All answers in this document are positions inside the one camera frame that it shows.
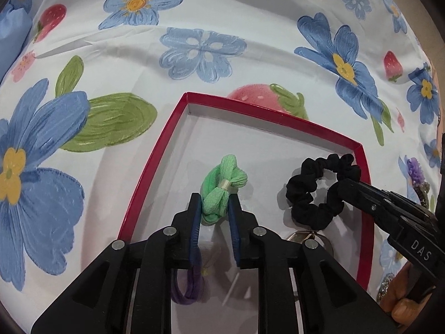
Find green hair tie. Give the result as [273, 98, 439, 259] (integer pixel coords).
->
[201, 155, 248, 225]

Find wristwatch with brown strap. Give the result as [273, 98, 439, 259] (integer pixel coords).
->
[287, 230, 334, 251]

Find purple flower hair clip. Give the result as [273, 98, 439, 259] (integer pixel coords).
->
[405, 157, 430, 206]

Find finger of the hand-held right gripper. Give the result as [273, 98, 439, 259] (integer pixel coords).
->
[328, 185, 404, 232]
[342, 179, 435, 218]

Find red cardboard tray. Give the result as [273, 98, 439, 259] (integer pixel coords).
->
[117, 91, 378, 286]

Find person's right hand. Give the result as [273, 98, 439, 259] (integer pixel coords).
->
[375, 261, 435, 329]

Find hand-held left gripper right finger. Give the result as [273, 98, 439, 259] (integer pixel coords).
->
[228, 193, 399, 334]

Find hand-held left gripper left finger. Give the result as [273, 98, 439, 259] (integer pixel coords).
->
[31, 192, 203, 334]

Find black scrunchie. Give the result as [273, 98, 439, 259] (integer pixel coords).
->
[285, 153, 362, 231]

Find rhinestone headband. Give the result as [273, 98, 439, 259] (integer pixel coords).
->
[375, 273, 395, 301]

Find purple hair tie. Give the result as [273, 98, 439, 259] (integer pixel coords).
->
[171, 247, 203, 305]

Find floral bedsheet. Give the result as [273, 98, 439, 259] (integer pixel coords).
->
[0, 0, 445, 334]

